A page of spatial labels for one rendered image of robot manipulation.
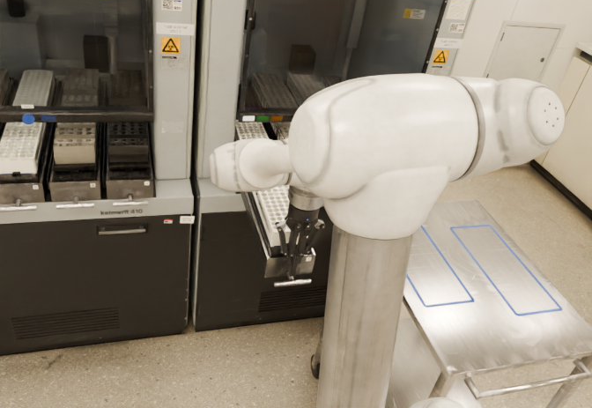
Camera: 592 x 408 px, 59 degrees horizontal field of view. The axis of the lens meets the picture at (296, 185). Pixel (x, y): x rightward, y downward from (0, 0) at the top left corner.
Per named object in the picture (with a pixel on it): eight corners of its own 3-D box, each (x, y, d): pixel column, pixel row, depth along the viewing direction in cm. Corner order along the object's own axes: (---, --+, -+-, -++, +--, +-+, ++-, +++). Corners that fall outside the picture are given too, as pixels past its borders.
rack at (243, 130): (231, 134, 186) (233, 119, 183) (258, 134, 189) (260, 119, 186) (247, 181, 164) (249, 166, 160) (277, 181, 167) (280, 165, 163)
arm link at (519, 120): (474, 87, 77) (397, 91, 72) (582, 55, 61) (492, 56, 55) (483, 175, 77) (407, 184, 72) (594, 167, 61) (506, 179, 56)
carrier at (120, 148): (148, 158, 163) (148, 142, 160) (148, 161, 162) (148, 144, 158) (109, 159, 160) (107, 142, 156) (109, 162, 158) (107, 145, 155)
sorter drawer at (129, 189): (108, 98, 209) (107, 77, 204) (144, 98, 214) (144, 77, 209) (106, 209, 153) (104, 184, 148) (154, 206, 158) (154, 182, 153)
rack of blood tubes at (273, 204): (248, 185, 162) (250, 169, 159) (279, 184, 165) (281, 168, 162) (270, 250, 139) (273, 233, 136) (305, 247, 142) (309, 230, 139)
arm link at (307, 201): (285, 171, 125) (282, 191, 128) (295, 194, 118) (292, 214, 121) (321, 170, 127) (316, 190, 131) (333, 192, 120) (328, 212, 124)
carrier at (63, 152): (96, 159, 159) (95, 142, 155) (96, 163, 157) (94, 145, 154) (55, 160, 155) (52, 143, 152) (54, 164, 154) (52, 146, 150)
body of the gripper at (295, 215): (316, 191, 130) (311, 220, 135) (284, 192, 127) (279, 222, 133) (326, 210, 124) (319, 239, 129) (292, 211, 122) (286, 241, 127)
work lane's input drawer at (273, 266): (223, 145, 192) (225, 124, 187) (259, 144, 197) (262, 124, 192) (267, 290, 136) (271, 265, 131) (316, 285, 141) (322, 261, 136)
